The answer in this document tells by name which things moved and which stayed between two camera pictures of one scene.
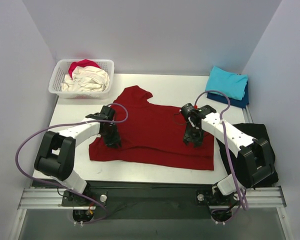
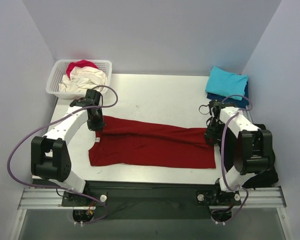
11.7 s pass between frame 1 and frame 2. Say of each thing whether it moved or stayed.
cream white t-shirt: stayed
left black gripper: moved
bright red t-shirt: stayed
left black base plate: stayed
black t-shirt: stayed
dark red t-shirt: moved
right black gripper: moved
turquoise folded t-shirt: stayed
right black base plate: stayed
